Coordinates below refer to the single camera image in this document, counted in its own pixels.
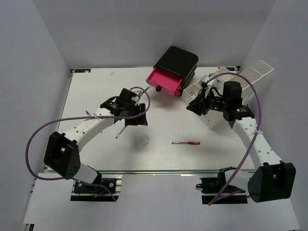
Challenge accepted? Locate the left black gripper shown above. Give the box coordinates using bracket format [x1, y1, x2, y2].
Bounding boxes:
[125, 103, 148, 127]

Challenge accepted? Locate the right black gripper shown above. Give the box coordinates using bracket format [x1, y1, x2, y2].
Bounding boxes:
[187, 88, 229, 116]

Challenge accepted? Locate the clear tape roll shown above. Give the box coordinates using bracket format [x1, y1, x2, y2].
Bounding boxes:
[140, 135, 150, 146]

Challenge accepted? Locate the red pen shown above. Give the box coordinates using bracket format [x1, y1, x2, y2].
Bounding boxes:
[172, 141, 200, 145]

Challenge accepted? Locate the black pink drawer organizer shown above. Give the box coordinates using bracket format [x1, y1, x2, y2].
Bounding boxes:
[146, 46, 199, 96]

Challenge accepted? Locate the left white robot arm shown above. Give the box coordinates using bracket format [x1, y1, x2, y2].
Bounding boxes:
[44, 87, 149, 192]

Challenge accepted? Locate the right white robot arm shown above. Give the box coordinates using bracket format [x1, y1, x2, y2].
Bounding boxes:
[187, 94, 296, 205]

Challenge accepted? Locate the blue capped pen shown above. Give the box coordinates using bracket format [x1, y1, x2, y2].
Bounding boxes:
[115, 127, 126, 139]

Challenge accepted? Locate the white plastic file rack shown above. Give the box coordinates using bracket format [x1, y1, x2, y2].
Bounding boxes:
[182, 60, 274, 129]

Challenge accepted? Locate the blue sticker label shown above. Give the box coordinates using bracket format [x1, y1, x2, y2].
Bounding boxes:
[74, 69, 91, 73]

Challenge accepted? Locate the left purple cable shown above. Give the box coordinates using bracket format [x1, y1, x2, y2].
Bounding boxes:
[25, 86, 152, 202]

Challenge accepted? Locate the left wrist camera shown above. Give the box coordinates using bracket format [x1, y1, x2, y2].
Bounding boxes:
[131, 88, 143, 98]

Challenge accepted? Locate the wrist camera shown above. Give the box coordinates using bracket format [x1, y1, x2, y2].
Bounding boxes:
[131, 88, 143, 98]
[200, 76, 214, 89]

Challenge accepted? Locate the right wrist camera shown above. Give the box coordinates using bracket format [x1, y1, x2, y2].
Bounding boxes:
[200, 76, 214, 89]

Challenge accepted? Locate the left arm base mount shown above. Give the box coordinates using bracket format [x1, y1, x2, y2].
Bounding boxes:
[70, 175, 122, 202]

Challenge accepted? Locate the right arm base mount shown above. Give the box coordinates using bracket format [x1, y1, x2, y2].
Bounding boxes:
[196, 167, 248, 205]

